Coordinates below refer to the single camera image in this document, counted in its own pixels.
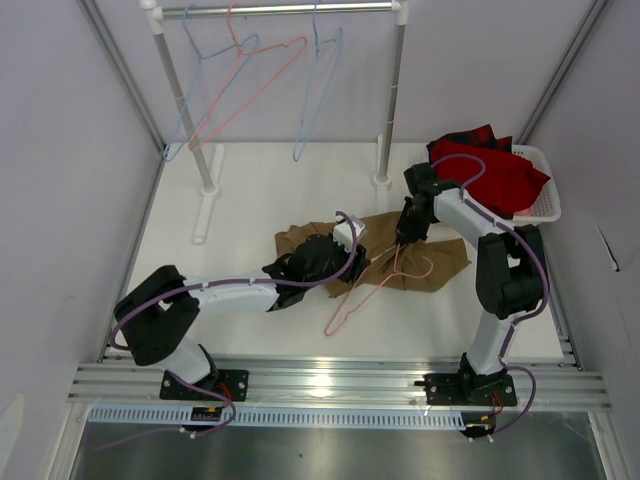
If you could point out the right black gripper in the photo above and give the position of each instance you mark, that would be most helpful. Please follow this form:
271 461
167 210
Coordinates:
405 233

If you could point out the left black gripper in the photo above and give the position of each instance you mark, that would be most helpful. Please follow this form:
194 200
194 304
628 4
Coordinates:
358 265

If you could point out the tan brown skirt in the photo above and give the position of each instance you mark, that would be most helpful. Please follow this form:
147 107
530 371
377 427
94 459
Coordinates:
420 266

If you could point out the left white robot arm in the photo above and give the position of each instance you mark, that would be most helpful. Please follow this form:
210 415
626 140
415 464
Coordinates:
156 316

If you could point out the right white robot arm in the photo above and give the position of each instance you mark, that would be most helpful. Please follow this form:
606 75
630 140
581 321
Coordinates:
511 282

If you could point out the red folded garment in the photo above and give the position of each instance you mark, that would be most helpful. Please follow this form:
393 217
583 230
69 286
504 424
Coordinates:
505 183

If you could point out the white plastic basket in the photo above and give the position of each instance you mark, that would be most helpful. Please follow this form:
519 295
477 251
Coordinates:
547 207

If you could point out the metal clothes rack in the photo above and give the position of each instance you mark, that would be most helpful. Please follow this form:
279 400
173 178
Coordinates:
210 171

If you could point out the aluminium mounting rail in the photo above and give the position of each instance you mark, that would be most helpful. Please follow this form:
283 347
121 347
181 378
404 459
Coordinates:
350 383

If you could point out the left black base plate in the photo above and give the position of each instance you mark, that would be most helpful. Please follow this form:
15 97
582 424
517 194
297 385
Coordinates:
232 384

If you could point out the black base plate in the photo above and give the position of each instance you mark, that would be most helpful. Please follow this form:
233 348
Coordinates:
232 384
468 389

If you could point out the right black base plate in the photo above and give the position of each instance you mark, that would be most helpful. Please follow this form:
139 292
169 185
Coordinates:
468 389

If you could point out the right blue wire hanger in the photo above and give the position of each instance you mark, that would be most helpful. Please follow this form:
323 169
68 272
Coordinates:
327 55

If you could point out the blue wire hanger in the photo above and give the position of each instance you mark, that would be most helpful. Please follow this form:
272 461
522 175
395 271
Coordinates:
327 55
183 135

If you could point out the leftmost blue wire hanger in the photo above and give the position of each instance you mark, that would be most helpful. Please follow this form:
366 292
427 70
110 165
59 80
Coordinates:
183 135

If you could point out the white slotted cable duct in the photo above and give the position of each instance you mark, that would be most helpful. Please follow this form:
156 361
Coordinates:
412 419

